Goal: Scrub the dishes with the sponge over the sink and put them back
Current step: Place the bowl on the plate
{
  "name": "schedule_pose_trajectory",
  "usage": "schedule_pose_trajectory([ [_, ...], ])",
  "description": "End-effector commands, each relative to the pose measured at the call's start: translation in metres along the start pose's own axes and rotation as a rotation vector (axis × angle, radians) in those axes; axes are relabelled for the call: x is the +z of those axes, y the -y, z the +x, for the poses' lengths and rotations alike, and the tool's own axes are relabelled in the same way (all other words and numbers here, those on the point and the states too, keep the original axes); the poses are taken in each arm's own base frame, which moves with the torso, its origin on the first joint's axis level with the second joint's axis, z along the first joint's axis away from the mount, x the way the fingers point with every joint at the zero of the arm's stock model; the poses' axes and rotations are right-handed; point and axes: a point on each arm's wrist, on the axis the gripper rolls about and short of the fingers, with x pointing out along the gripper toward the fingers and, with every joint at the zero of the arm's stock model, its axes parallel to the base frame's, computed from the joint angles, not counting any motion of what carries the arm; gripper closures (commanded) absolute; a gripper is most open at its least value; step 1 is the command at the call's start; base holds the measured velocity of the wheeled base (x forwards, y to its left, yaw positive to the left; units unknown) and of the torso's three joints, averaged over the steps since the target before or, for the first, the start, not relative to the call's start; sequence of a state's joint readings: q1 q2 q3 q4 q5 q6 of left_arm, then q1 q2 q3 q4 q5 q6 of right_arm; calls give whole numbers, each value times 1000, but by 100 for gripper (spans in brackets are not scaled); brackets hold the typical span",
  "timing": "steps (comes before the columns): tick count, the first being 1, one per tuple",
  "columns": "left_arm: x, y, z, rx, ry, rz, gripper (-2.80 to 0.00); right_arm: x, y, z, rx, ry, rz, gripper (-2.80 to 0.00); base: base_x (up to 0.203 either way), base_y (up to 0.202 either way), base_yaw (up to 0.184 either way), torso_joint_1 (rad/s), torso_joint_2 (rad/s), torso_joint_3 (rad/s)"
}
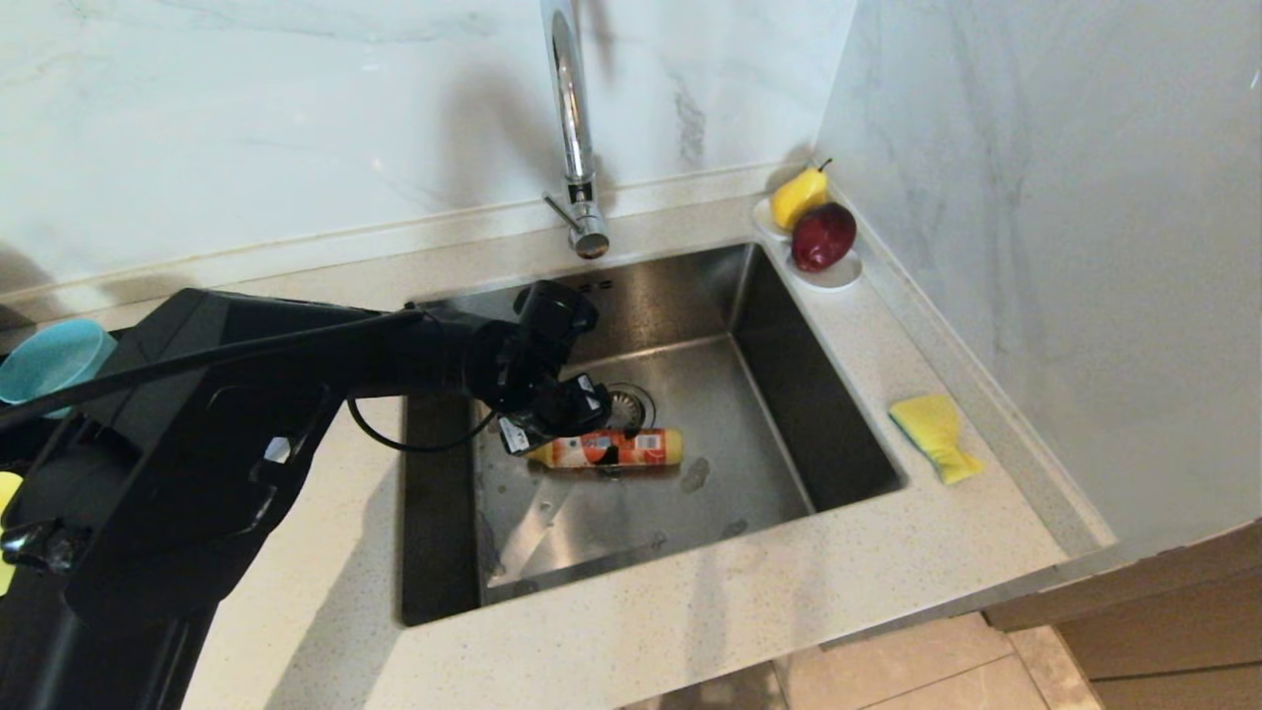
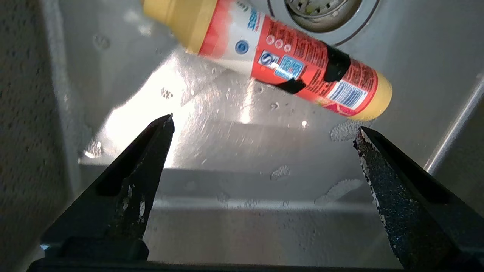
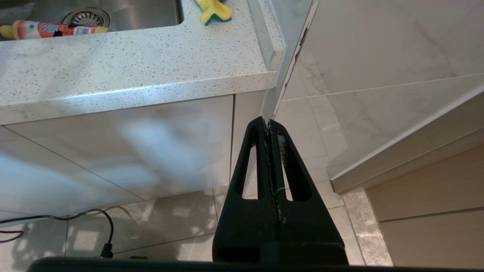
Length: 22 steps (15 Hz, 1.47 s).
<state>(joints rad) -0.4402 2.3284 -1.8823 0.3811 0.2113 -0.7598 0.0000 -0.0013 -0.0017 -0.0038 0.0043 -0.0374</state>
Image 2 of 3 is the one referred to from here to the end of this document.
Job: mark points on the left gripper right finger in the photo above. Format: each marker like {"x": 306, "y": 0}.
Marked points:
{"x": 416, "y": 211}

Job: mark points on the stainless steel sink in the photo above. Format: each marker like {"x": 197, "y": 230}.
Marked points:
{"x": 242, "y": 170}

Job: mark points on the metal sink drain strainer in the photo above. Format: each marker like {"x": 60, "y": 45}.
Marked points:
{"x": 325, "y": 15}

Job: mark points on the orange dish soap bottle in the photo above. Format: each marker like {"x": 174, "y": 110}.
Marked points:
{"x": 283, "y": 56}

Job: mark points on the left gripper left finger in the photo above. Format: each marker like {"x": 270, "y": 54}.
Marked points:
{"x": 121, "y": 204}

